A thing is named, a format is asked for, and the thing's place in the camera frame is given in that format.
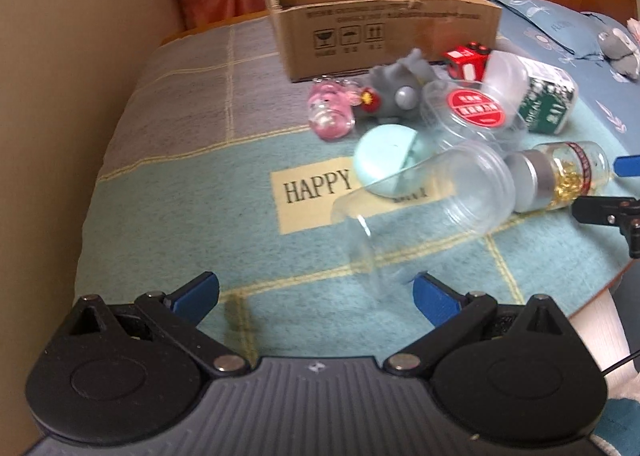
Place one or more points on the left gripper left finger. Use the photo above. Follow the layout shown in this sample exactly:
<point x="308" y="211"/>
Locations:
<point x="175" y="317"/>

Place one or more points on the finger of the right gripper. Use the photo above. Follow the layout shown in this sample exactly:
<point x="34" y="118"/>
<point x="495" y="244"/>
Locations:
<point x="627" y="166"/>
<point x="622" y="213"/>

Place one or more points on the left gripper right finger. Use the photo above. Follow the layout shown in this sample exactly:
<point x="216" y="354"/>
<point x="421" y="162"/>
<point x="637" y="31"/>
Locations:
<point x="458" y="319"/>

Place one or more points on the glass bottle gold capsules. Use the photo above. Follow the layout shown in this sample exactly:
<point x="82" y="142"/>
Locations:
<point x="553" y="175"/>

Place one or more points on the white green-label bottle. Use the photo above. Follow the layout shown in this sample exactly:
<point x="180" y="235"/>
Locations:
<point x="543" y="95"/>

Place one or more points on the clear plastic jar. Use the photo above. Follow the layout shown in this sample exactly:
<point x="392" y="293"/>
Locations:
<point x="391" y="226"/>

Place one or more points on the clear box red label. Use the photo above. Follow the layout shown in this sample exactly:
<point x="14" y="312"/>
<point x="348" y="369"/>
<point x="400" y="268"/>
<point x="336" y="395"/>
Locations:
<point x="457" y="111"/>

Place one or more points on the light blue round case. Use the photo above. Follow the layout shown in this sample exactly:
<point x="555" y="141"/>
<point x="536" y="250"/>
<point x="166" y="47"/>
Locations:
<point x="386" y="157"/>

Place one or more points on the red wooden toy train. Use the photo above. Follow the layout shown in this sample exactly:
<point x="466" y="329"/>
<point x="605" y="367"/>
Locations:
<point x="467" y="62"/>

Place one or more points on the grey shark plush toy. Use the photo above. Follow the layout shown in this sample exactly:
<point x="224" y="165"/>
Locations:
<point x="392" y="93"/>

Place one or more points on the grey plush toy on bed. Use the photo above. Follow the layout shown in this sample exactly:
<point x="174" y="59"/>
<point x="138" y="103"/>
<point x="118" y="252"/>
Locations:
<point x="621" y="52"/>

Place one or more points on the blue floral pillow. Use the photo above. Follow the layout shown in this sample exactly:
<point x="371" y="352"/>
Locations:
<point x="576" y="32"/>

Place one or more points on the brown cardboard box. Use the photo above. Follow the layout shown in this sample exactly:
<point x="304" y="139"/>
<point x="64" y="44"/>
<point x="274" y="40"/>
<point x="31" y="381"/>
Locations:
<point x="316" y="37"/>

